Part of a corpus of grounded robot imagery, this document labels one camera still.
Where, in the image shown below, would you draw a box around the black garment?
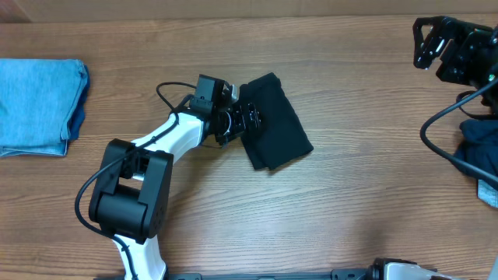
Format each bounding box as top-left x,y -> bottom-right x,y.
239,72 -> 314,170

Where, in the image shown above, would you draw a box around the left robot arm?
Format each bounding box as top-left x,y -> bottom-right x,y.
75,75 -> 261,279

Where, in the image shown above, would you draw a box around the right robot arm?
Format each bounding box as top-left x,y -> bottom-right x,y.
412,16 -> 497,89

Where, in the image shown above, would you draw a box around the dark navy garment pile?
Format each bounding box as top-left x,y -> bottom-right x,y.
454,119 -> 497,177

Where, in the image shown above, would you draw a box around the light denim fabric piece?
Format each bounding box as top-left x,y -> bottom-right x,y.
477,180 -> 498,208

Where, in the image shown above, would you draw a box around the folded light blue jeans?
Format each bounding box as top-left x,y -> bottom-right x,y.
1,58 -> 90,157

